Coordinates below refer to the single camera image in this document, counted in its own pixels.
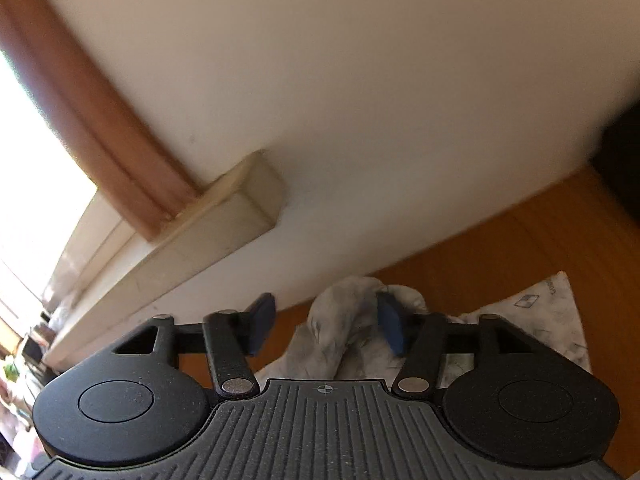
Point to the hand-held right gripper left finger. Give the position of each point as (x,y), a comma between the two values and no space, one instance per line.
(262,322)

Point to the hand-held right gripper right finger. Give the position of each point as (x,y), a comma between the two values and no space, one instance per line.
(390,325)

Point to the white grey patterned garment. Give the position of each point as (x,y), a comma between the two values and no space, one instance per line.
(330,320)

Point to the beige window sill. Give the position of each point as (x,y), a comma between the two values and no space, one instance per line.
(200,240)

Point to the small green object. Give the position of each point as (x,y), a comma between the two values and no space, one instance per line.
(10,371)

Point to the bright window pane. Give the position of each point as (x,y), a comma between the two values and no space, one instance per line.
(35,170)

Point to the black folded garment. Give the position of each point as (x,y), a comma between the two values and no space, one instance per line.
(622,160)

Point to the wooden window frame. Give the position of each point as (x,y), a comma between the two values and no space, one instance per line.
(100,125)

